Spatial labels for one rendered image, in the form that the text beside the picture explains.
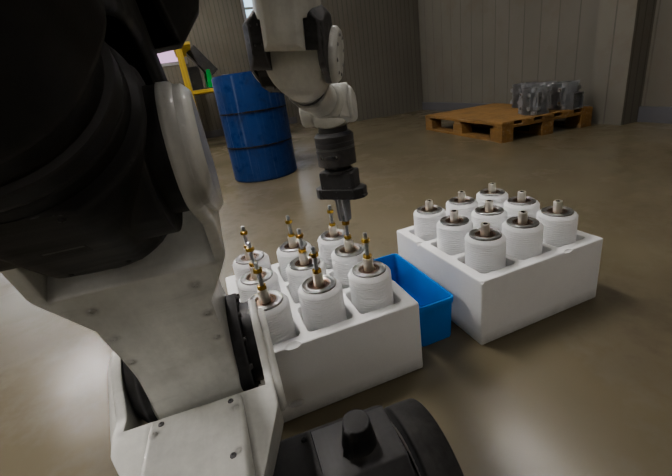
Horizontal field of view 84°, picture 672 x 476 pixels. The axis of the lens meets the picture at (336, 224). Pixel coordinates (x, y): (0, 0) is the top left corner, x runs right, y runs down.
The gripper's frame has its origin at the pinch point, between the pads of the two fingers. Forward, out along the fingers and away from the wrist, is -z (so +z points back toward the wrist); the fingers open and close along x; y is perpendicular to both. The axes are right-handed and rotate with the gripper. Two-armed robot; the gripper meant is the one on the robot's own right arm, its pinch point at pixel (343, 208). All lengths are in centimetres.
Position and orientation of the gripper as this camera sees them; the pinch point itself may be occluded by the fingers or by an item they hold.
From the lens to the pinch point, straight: 89.7
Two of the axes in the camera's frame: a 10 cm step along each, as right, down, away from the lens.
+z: -1.4, -9.2, -3.6
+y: 4.0, -3.8, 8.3
